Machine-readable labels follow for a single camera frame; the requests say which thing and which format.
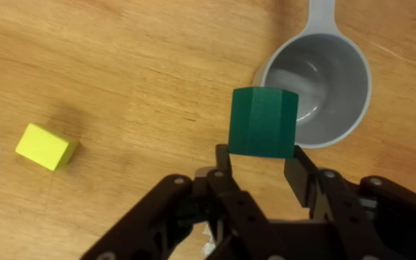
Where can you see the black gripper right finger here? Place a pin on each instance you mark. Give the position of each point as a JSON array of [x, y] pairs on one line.
[[332, 203]]

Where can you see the white plastic post stand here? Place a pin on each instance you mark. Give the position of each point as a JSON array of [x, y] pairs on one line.
[[208, 241]]

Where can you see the grey measuring cup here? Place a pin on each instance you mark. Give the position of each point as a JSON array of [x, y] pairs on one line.
[[313, 87]]

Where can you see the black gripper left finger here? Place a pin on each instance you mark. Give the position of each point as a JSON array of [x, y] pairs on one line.
[[237, 207]]

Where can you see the yellow block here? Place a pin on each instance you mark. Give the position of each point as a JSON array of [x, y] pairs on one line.
[[43, 147]]

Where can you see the green block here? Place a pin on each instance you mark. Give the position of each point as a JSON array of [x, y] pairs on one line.
[[263, 124]]

